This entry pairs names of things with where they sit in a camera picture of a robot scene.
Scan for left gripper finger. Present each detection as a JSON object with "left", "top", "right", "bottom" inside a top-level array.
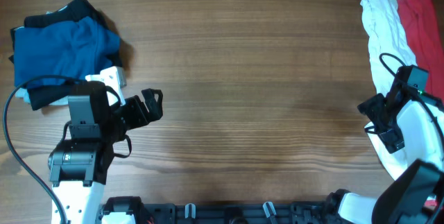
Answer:
[
  {"left": 147, "top": 101, "right": 163, "bottom": 121},
  {"left": 141, "top": 88, "right": 163, "bottom": 105}
]

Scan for white t-shirt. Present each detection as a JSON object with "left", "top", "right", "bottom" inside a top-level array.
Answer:
[{"left": 359, "top": 0, "right": 444, "bottom": 182}]

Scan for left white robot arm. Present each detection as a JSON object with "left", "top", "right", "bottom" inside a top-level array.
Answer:
[{"left": 48, "top": 80, "right": 163, "bottom": 223}]

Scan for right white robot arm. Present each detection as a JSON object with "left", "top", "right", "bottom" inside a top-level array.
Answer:
[{"left": 323, "top": 91, "right": 443, "bottom": 223}]

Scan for blue folded shirt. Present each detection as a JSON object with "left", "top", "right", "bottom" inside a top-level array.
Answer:
[{"left": 13, "top": 17, "right": 120, "bottom": 87}]

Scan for black folded shirt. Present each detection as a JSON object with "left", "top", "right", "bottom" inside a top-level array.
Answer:
[{"left": 10, "top": 0, "right": 123, "bottom": 110}]

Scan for red t-shirt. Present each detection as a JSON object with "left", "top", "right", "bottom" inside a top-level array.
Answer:
[{"left": 397, "top": 0, "right": 443, "bottom": 99}]

